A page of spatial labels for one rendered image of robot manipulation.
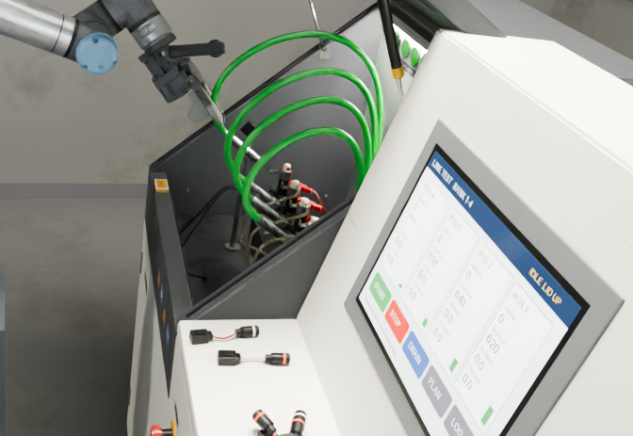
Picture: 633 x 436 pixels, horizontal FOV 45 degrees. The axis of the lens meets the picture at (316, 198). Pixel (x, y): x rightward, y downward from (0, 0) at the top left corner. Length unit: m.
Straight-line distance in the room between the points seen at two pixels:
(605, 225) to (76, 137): 3.10
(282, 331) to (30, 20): 0.71
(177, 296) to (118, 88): 2.23
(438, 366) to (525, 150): 0.30
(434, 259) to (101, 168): 2.86
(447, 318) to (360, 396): 0.24
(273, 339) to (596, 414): 0.71
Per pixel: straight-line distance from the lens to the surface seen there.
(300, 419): 1.19
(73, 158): 3.77
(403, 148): 1.24
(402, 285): 1.13
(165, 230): 1.73
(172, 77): 1.60
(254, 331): 1.37
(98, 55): 1.48
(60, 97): 3.64
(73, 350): 2.89
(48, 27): 1.48
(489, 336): 0.95
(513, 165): 1.00
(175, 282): 1.55
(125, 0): 1.61
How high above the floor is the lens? 1.81
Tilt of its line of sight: 26 degrees down
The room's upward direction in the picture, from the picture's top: 11 degrees clockwise
